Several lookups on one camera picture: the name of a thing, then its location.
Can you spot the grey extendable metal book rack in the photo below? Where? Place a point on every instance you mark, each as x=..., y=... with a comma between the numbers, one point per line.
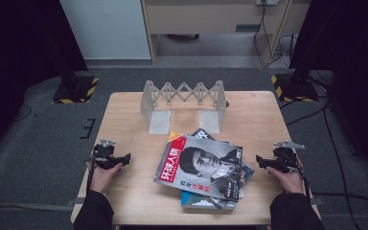
x=185, y=96

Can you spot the dark illustrated magazine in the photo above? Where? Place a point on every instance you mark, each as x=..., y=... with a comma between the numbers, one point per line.
x=204, y=134

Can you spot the white cabinet panel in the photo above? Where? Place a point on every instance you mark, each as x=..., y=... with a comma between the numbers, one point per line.
x=105, y=28

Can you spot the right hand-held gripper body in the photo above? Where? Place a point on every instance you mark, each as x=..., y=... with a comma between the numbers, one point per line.
x=284, y=158

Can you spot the person's right hand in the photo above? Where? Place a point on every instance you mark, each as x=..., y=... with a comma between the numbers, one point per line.
x=290, y=182

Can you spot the black stand yellow striped base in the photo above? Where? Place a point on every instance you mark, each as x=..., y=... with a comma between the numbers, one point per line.
x=76, y=89
x=295, y=87

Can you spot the person's left hand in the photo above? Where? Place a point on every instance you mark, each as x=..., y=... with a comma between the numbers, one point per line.
x=100, y=179

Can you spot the light wooden desk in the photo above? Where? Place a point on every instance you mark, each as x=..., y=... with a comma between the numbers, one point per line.
x=204, y=17

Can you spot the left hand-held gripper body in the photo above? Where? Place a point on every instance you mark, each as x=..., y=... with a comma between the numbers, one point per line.
x=103, y=158

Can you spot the grey tape strip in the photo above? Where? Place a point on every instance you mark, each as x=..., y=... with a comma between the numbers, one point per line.
x=73, y=202
x=318, y=200

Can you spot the black curtain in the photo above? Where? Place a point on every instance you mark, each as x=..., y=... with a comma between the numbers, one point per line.
x=354, y=64
x=22, y=64

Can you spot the thick blue book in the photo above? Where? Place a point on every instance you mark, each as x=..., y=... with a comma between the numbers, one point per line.
x=193, y=199

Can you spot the black tape floor mark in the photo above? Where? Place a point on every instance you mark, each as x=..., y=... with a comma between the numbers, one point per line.
x=89, y=127

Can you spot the grey portrait magazine red band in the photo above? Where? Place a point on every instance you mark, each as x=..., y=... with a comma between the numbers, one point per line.
x=201, y=166

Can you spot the dark round base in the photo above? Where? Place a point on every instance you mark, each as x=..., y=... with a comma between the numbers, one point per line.
x=182, y=37

